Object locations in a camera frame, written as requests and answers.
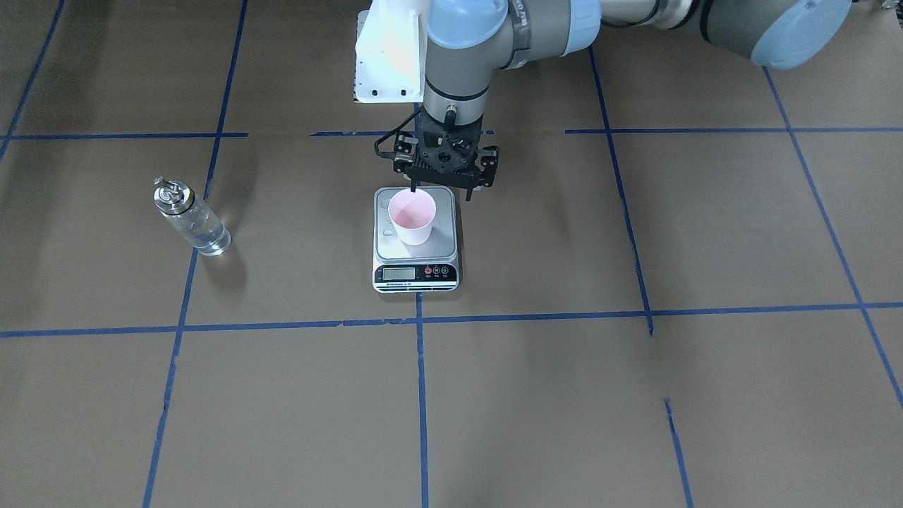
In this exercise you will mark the digital kitchen scale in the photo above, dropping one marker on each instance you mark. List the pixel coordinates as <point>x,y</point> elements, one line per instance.
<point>431,267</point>

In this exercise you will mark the glass sauce bottle metal spout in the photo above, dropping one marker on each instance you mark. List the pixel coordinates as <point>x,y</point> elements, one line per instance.
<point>188,213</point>

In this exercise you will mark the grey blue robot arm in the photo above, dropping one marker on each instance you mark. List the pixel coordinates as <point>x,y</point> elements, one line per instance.
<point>773,34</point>

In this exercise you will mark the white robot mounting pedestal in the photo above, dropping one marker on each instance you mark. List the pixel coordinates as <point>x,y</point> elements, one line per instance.
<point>391,47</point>

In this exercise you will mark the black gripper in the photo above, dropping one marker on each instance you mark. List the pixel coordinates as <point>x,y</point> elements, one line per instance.
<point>489,164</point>

